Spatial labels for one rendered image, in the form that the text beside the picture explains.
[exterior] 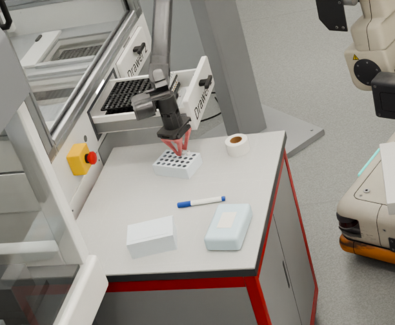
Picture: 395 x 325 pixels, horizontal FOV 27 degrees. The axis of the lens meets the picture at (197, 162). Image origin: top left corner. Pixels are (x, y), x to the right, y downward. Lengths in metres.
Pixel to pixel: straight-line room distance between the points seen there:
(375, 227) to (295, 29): 2.22
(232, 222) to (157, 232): 0.20
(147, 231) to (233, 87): 1.67
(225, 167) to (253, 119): 1.47
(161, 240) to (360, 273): 1.13
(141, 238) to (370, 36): 1.06
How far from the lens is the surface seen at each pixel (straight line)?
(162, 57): 2.38
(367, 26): 2.72
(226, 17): 3.62
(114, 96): 2.69
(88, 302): 1.95
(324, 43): 4.69
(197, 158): 2.43
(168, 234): 2.13
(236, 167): 2.39
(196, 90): 2.55
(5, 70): 1.69
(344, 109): 4.03
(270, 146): 2.45
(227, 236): 2.07
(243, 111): 3.81
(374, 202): 2.93
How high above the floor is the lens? 2.07
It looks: 32 degrees down
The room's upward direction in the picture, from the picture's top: 17 degrees counter-clockwise
